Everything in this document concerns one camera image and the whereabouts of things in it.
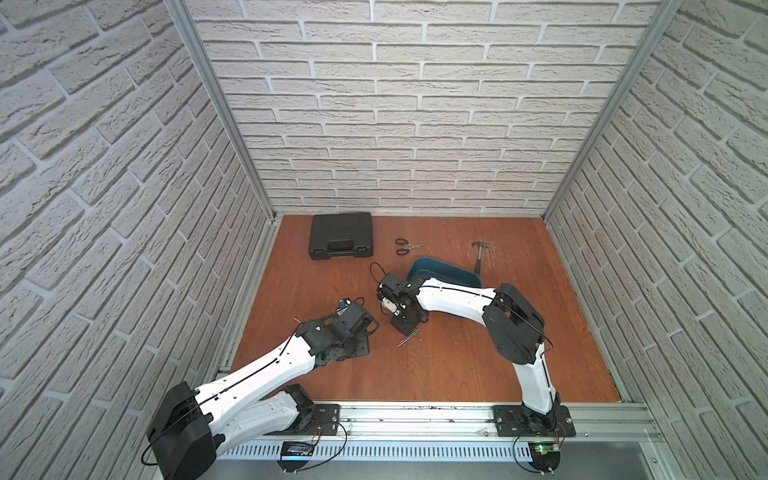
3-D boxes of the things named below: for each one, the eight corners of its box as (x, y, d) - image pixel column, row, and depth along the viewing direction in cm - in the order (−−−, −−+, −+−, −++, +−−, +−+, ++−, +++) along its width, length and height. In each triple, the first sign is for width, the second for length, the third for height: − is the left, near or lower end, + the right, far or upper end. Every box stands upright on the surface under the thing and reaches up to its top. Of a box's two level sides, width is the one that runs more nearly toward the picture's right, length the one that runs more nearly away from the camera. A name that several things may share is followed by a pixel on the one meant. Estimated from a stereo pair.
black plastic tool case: (307, 259, 107) (304, 251, 103) (316, 221, 119) (314, 212, 115) (372, 260, 107) (371, 251, 103) (374, 221, 119) (374, 212, 115)
